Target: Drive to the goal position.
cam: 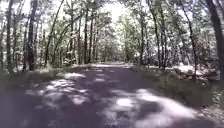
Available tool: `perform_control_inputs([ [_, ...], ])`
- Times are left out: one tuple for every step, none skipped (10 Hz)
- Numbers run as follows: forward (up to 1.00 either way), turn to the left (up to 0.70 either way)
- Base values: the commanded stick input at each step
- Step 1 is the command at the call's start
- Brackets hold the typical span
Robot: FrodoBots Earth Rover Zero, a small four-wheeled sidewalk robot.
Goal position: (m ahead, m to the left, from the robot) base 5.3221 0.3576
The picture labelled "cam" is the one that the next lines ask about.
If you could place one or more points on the wood of tall trees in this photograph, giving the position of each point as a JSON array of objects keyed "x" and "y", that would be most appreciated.
[{"x": 86, "y": 36}]

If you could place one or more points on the grey asphalt forest road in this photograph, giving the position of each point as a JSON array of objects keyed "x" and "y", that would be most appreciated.
[{"x": 100, "y": 106}]

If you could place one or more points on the grass verge with undergrowth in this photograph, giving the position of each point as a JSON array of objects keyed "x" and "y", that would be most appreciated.
[
  {"x": 30, "y": 76},
  {"x": 186, "y": 86}
]

